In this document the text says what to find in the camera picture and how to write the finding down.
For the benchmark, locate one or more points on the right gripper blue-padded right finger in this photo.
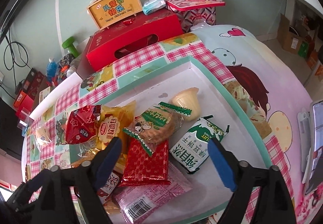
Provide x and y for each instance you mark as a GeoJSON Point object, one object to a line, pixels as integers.
{"type": "Point", "coordinates": [274, 204]}

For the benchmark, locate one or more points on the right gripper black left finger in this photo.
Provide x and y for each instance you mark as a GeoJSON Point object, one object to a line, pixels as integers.
{"type": "Point", "coordinates": [47, 197]}

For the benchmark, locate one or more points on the red puffy snack bag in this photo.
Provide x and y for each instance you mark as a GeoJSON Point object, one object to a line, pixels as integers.
{"type": "Point", "coordinates": [82, 124]}

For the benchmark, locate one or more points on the pink barcode snack packet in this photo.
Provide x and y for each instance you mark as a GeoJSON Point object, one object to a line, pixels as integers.
{"type": "Point", "coordinates": [137, 203]}

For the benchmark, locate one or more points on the red patterned snack pack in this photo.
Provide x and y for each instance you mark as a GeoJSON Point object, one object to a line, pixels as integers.
{"type": "Point", "coordinates": [142, 169]}

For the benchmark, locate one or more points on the yellow soft bread pack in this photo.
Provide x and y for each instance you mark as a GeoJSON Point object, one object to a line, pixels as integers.
{"type": "Point", "coordinates": [112, 122]}

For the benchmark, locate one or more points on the green round biscuit pack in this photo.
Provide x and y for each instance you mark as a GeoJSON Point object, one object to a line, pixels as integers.
{"type": "Point", "coordinates": [156, 124]}

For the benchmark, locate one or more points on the cream jelly cup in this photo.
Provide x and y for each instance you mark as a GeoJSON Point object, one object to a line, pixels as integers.
{"type": "Point", "coordinates": [188, 99]}

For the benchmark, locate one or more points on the clear wrapped small cake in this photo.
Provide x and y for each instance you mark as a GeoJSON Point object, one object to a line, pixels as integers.
{"type": "Point", "coordinates": [42, 137]}

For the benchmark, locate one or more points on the clear acrylic box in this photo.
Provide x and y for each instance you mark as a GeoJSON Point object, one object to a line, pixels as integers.
{"type": "Point", "coordinates": [24, 120]}

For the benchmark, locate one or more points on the orange red flat box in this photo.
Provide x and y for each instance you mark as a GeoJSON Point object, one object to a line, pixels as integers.
{"type": "Point", "coordinates": [23, 100]}

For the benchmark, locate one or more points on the pink plaid picture tablecloth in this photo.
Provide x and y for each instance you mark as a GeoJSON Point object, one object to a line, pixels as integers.
{"type": "Point", "coordinates": [264, 86]}

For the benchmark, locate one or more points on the dark red box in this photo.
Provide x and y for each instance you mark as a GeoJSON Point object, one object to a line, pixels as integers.
{"type": "Point", "coordinates": [32, 82]}

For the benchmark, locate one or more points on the white foam board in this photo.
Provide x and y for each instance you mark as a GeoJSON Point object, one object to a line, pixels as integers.
{"type": "Point", "coordinates": [59, 91]}

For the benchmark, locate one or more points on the blue liquid bottle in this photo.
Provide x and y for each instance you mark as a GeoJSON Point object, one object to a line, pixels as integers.
{"type": "Point", "coordinates": [51, 70]}

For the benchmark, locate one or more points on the colourful toy pile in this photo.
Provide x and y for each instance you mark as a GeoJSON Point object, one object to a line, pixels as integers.
{"type": "Point", "coordinates": [62, 67]}

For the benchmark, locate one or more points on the green dumbbell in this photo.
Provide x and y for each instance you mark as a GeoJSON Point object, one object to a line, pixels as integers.
{"type": "Point", "coordinates": [68, 45]}

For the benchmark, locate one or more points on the large red gift box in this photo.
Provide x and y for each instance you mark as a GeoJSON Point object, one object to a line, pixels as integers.
{"type": "Point", "coordinates": [130, 35]}

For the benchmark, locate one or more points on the cardboard box on floor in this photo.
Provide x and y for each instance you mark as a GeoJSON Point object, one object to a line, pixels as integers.
{"type": "Point", "coordinates": [289, 41]}

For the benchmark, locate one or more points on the yellow childrens day gift box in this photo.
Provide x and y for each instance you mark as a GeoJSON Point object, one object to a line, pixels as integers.
{"type": "Point", "coordinates": [108, 12]}

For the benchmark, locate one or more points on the pink red patterned gift box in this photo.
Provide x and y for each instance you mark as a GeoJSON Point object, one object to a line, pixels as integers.
{"type": "Point", "coordinates": [193, 12]}

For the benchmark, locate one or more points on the blue wet wipes pack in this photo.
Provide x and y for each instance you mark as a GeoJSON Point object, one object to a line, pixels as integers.
{"type": "Point", "coordinates": [151, 6]}

